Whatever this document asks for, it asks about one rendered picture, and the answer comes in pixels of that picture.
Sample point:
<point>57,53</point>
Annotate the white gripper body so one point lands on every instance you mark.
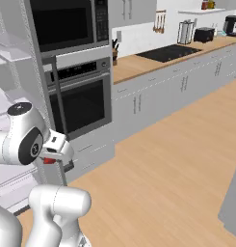
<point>66,151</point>

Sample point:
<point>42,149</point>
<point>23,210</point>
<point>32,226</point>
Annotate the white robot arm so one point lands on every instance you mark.
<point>13,144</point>

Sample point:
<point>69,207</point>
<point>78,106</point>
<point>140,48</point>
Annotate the grey fridge door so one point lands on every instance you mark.
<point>37,80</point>

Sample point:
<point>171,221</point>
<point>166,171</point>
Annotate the white open fridge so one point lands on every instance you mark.
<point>10,64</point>

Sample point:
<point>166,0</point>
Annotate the grey dining counter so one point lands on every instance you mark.
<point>233,199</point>

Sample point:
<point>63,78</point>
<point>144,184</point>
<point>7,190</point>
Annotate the grey drawer front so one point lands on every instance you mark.
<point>95,162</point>
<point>93,141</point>

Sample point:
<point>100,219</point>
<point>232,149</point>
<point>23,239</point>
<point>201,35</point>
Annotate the brown knife block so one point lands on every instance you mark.
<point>115,54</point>

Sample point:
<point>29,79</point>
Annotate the grey lower cupboard run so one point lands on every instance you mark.
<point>174,83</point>

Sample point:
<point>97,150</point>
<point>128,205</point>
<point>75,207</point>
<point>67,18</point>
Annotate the grey cupboard run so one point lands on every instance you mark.
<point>132,11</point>
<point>174,83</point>

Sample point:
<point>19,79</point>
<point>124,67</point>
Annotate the black steel microwave oven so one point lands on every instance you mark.
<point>66,24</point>

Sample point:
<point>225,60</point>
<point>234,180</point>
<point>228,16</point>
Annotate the black hob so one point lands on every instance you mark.
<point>169,53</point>

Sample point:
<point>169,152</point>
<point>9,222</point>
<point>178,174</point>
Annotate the grey upper cupboard run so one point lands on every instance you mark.
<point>132,11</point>

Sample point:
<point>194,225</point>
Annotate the black toaster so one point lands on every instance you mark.
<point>204,34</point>

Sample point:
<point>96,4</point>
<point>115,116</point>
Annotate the pale blue small object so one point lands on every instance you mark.
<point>220,33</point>

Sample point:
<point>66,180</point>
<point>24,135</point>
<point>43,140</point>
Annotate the red jar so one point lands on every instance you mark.
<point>204,4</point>

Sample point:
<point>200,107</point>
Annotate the yellow jar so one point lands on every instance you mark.
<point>211,4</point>

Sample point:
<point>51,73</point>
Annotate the black coffee machine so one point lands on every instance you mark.
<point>232,25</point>

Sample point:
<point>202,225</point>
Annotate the white wall socket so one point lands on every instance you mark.
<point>118,36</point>

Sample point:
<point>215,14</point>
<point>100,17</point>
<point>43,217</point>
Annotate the hanging wooden utensils rail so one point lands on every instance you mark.
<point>159,22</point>

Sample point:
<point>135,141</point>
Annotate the white wall shelf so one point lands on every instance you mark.
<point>203,11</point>

